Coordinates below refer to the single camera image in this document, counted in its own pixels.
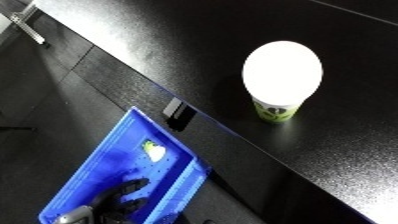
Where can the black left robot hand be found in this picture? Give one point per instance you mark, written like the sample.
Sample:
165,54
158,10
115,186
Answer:
112,206

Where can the white paper cup green band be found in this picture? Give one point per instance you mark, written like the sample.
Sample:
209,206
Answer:
156,152
282,71

